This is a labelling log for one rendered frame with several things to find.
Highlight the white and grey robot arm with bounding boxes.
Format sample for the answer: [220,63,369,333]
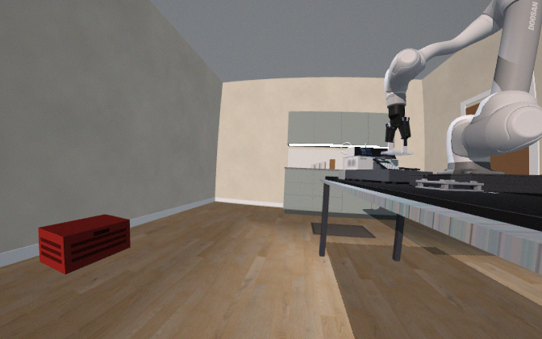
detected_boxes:
[384,0,542,174]

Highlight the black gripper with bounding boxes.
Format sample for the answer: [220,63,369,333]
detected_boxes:
[385,105,411,153]

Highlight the white microplate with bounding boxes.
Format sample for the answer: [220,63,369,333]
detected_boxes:
[381,150,415,156]

